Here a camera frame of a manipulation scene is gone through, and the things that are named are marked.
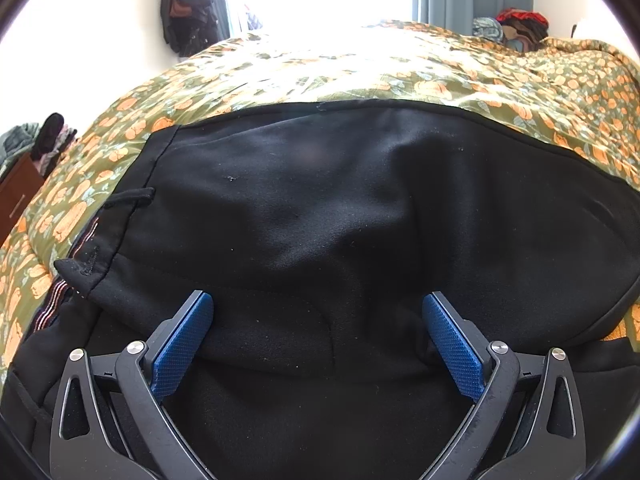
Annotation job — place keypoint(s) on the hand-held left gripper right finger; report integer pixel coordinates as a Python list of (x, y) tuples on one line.
[(452, 345)]

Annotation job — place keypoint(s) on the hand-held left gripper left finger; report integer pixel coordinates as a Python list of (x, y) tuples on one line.
[(182, 345)]

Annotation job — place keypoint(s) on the black pants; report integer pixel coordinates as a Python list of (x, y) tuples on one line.
[(325, 210)]

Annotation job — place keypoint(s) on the brown wooden cabinet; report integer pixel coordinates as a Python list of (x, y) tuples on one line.
[(17, 195)]

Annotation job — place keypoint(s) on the black clothing item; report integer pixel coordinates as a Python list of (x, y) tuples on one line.
[(47, 135)]

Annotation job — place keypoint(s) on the grey-green cloth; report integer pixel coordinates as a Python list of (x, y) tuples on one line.
[(15, 142)]

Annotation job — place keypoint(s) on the green orange floral blanket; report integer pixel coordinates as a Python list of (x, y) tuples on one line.
[(350, 70)]

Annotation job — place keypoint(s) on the red and dark clothes pile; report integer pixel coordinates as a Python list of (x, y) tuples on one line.
[(525, 27)]

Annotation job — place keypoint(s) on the blue checked cloth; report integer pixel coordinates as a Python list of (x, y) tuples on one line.
[(253, 19)]

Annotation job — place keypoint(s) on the dark clothes hanging on wall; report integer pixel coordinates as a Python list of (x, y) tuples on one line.
[(192, 5)]

